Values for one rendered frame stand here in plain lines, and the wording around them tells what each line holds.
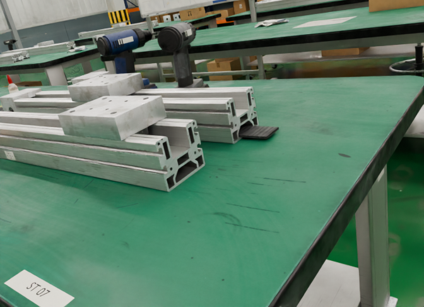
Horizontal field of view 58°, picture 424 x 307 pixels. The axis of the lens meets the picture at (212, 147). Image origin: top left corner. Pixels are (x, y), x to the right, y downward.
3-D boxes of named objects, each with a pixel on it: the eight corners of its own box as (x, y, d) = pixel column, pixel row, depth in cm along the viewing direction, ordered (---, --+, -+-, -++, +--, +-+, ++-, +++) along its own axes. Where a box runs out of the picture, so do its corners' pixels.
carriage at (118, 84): (75, 111, 100) (66, 86, 98) (107, 98, 108) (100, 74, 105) (115, 113, 90) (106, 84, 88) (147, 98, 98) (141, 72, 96)
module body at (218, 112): (23, 126, 122) (13, 100, 119) (50, 115, 129) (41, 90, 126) (233, 144, 74) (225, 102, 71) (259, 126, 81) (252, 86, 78)
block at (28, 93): (2, 127, 125) (-10, 100, 122) (36, 114, 134) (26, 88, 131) (16, 129, 120) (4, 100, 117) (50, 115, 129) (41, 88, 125)
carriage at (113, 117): (69, 148, 72) (57, 114, 69) (113, 127, 79) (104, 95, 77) (125, 156, 62) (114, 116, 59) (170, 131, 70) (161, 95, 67)
